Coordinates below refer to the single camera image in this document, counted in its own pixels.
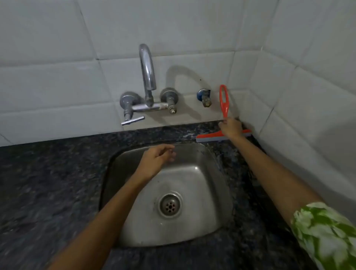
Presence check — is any person's left hand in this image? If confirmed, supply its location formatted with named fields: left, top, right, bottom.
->
left=135, top=144, right=177, bottom=183

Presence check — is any person's right hand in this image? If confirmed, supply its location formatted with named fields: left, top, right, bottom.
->
left=218, top=116, right=244, bottom=140

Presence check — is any red squeegee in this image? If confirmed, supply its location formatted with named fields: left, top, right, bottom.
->
left=195, top=84, right=252, bottom=143

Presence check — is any person's right forearm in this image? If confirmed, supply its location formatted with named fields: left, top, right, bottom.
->
left=231, top=134, right=323, bottom=223

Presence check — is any person's left forearm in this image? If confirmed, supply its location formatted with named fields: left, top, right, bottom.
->
left=47, top=172, right=152, bottom=270

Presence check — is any stainless steel sink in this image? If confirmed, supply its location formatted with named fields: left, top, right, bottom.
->
left=99, top=142, right=234, bottom=248

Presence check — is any metal sink drain strainer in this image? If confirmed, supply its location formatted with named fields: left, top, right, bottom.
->
left=158, top=192, right=183, bottom=218

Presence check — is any green floral sleeve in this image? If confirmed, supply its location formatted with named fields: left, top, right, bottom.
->
left=290, top=201, right=356, bottom=270

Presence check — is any blue wall valve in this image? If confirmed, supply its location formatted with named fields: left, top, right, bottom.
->
left=197, top=88, right=212, bottom=108

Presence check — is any chrome wall faucet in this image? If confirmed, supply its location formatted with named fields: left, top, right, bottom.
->
left=119, top=43, right=179, bottom=126

